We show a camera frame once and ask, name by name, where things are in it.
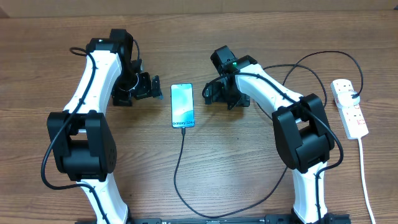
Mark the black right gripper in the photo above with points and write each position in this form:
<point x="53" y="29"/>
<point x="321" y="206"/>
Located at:
<point x="215" y="89"/>

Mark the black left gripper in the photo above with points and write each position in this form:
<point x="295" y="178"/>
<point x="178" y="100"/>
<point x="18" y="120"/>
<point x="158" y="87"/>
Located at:
<point x="145" y="89"/>

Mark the blue Galaxy smartphone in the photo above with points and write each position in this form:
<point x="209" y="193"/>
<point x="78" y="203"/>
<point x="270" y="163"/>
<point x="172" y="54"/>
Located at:
<point x="182" y="105"/>

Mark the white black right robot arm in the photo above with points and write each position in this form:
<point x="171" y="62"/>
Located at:
<point x="302" y="133"/>

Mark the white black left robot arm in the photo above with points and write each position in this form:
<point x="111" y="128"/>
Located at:
<point x="82" y="151"/>

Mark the white charger plug adapter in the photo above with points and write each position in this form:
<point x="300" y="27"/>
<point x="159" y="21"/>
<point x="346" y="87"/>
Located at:
<point x="346" y="99"/>

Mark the white power strip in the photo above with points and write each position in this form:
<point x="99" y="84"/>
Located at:
<point x="352" y="117"/>

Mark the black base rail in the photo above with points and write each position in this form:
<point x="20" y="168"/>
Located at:
<point x="211" y="221"/>

